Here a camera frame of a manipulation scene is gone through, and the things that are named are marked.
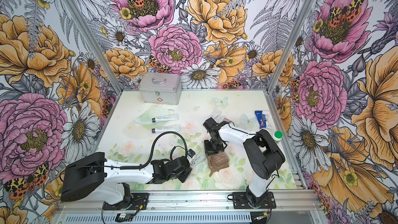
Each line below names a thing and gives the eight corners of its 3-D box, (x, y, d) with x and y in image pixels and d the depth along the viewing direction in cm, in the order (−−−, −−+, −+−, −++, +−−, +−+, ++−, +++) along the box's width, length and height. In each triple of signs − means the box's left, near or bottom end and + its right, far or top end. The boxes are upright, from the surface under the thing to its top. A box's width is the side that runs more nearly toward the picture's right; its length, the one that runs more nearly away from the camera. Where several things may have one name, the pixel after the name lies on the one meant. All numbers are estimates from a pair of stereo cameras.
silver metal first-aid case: (144, 105, 115) (137, 89, 103) (150, 87, 128) (144, 70, 115) (179, 105, 115) (176, 89, 103) (181, 87, 128) (179, 70, 115)
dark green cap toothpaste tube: (153, 123, 105) (152, 120, 103) (153, 120, 107) (152, 117, 105) (179, 119, 107) (178, 116, 105) (179, 116, 109) (178, 113, 107)
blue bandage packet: (259, 128, 102) (260, 126, 100) (255, 113, 110) (256, 110, 108) (267, 128, 102) (268, 126, 100) (262, 113, 110) (263, 110, 108)
